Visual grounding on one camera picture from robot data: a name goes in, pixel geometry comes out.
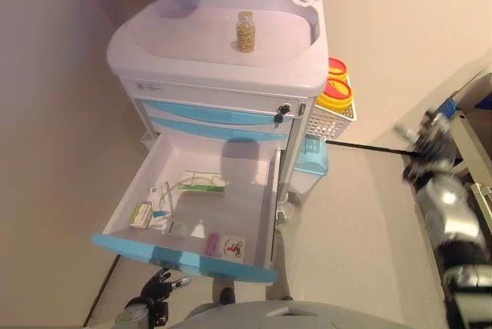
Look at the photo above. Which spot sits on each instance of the clear bottle yellow pills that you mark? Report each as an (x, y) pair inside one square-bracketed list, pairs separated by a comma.
[(245, 33)]

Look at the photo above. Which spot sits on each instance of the white blue medicine box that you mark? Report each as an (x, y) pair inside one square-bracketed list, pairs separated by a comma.
[(161, 200)]

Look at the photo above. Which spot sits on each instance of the green and white long box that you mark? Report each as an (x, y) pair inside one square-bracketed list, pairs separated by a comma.
[(201, 183)]

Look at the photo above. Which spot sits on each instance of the white box red scooter print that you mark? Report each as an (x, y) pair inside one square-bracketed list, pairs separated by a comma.
[(232, 246)]

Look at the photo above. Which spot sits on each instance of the dark left robot hand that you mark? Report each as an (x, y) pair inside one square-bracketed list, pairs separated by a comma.
[(153, 290)]

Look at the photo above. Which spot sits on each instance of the small white medicine packet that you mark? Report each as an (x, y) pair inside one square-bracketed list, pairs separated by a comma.
[(176, 228)]

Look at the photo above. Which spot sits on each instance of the grey robot torso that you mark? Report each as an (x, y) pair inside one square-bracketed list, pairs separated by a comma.
[(250, 319)]

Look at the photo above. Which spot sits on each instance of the medicine drawer teal front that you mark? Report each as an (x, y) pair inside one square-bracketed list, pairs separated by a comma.
[(230, 210)]

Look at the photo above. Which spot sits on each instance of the beige furniture frame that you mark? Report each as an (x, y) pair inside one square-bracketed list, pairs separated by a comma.
[(476, 133)]

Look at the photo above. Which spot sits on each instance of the white medical cart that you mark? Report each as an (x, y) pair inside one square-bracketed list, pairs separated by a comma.
[(192, 60)]

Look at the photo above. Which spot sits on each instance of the small blue object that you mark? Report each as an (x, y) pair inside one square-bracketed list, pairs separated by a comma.
[(449, 108)]

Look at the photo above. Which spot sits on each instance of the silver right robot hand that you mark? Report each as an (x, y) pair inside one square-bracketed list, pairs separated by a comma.
[(430, 133)]

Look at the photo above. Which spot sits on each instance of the pink medicine box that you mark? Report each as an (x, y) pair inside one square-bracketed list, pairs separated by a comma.
[(213, 244)]

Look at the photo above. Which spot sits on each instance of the metal cart latch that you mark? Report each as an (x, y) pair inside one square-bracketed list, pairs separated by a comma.
[(301, 110)]

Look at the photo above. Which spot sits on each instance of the cart label sticker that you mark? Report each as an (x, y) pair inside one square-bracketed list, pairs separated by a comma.
[(149, 87)]

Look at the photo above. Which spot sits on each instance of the black cart keys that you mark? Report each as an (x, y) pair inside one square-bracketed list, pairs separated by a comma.
[(282, 111)]

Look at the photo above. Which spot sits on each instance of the white perforated basket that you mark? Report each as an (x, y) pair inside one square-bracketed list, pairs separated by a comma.
[(330, 123)]

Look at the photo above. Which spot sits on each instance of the green yellow medicine box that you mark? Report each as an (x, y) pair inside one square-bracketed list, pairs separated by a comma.
[(140, 214)]

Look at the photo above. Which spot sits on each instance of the light blue waste bin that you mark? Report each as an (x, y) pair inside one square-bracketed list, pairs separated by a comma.
[(311, 160)]

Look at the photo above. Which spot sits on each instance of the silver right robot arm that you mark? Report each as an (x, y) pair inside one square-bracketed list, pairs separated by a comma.
[(453, 221)]

